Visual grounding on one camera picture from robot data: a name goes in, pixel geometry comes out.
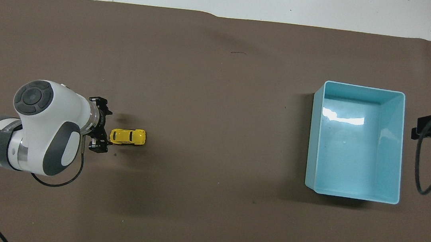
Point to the light blue plastic bin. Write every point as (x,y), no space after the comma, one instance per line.
(352,151)

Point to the yellow toy beetle car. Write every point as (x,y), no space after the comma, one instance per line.
(127,136)

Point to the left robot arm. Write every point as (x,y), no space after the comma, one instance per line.
(42,131)

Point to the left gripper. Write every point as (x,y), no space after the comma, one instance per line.
(104,121)

